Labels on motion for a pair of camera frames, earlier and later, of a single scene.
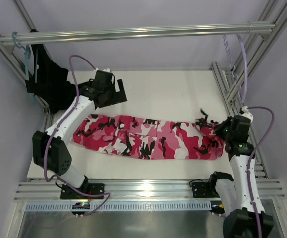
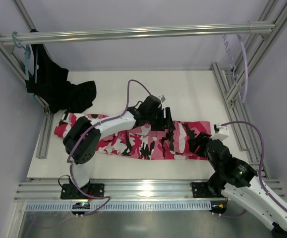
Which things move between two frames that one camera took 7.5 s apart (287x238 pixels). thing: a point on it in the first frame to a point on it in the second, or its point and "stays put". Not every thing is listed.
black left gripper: x=116 y=98 to x=164 y=118
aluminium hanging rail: x=136 y=33 stays put
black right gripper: x=212 y=124 to x=199 y=143
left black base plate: x=94 y=189 stays put
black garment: x=49 y=81 stays put
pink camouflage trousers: x=128 y=136 stays put
